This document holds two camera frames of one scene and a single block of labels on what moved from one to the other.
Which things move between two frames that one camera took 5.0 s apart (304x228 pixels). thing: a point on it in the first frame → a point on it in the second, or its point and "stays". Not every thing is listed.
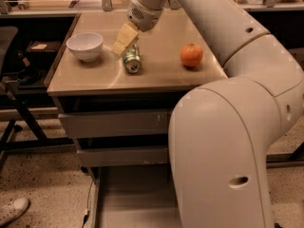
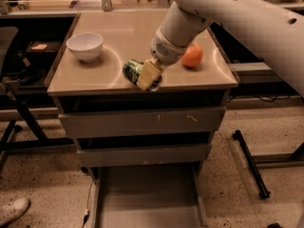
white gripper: x=142 y=18 → x=167 y=51
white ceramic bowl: x=86 y=46 stays
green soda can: x=132 y=59 → x=132 y=70
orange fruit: x=191 y=55 stays
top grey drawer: x=117 y=123 stays
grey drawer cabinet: x=122 y=120 stays
